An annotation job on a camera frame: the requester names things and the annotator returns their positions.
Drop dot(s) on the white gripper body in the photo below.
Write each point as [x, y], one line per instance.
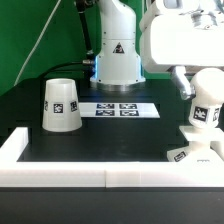
[182, 33]

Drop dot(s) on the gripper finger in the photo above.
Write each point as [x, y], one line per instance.
[187, 91]

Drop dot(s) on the white lamp bulb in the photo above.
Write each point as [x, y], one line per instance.
[209, 98]

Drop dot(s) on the white lamp base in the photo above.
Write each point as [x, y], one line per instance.
[201, 146]

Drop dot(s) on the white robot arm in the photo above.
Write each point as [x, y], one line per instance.
[118, 64]

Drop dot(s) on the white lamp shade cone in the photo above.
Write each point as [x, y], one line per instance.
[61, 109]

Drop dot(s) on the white marker tag plate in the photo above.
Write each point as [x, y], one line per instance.
[118, 110]

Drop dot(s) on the white U-shaped fence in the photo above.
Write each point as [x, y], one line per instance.
[14, 173]

